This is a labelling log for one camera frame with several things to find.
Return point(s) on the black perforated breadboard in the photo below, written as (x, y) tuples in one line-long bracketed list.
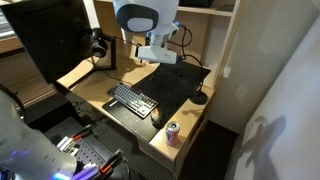
[(88, 151)]

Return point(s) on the white connector block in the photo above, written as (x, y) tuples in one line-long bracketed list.
[(67, 145)]

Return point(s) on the white wall plate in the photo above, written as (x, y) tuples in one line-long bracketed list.
[(227, 72)]

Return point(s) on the pink soda can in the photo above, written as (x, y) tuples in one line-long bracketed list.
[(172, 133)]

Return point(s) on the black desk mat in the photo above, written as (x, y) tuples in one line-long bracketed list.
[(173, 83)]

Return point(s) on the black mechanical keyboard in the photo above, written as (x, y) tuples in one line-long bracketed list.
[(133, 99)]

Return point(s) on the black computer mouse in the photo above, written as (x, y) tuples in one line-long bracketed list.
[(157, 119)]

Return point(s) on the black headphones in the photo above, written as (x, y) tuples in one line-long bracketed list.
[(99, 46)]

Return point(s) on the black computer monitor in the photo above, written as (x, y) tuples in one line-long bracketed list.
[(46, 36)]

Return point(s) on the purple white block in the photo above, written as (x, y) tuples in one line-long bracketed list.
[(86, 173)]

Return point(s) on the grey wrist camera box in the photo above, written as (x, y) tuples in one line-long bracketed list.
[(156, 55)]

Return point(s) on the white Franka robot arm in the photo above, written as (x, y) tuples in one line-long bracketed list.
[(146, 13)]

